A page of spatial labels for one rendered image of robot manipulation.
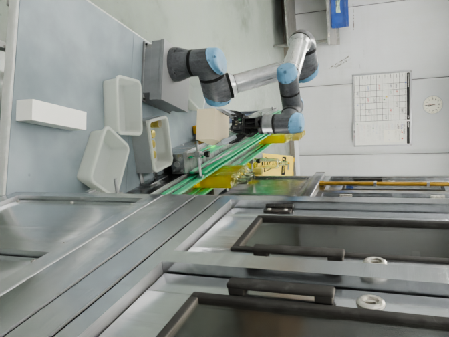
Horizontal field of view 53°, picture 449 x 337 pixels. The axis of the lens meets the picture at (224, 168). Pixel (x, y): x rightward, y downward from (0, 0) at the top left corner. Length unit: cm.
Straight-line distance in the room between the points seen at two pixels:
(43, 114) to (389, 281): 110
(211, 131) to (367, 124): 625
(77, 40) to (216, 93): 65
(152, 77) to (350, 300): 153
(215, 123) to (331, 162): 638
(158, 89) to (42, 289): 135
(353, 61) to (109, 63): 627
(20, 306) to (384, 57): 736
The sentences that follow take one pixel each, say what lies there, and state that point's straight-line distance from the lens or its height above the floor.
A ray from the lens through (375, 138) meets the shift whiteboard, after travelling 789.
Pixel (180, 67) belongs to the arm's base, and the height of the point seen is 91.
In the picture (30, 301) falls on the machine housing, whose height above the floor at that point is 130.
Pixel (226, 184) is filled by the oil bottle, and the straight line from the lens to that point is 208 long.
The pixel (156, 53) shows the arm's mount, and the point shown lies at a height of 82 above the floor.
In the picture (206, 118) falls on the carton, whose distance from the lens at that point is 175.
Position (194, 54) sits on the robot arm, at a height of 98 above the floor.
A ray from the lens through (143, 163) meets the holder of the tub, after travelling 192.
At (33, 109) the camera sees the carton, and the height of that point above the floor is 81.
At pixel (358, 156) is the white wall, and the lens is 798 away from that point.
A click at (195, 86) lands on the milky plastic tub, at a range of 248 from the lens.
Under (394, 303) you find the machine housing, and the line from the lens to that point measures 64.
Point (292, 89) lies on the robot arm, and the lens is 171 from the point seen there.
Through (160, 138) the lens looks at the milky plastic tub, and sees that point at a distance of 203.
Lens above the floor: 179
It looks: 21 degrees down
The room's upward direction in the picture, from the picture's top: 90 degrees clockwise
